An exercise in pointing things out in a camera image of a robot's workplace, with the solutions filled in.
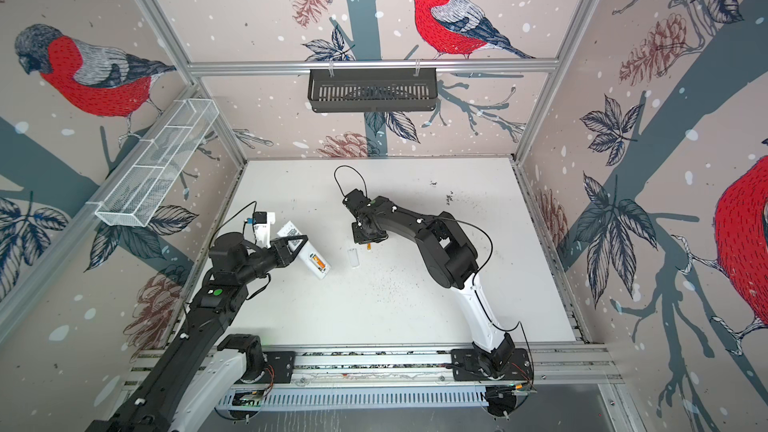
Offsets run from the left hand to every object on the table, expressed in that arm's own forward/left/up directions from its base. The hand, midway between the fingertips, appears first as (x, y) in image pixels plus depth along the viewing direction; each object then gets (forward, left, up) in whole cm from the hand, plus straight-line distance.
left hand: (303, 239), depth 76 cm
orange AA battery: (-3, -3, -7) cm, 8 cm away
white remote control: (-2, -1, -4) cm, 4 cm away
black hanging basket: (+57, -16, +8) cm, 60 cm away
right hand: (+11, -14, -20) cm, 27 cm away
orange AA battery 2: (+8, -15, -19) cm, 26 cm away
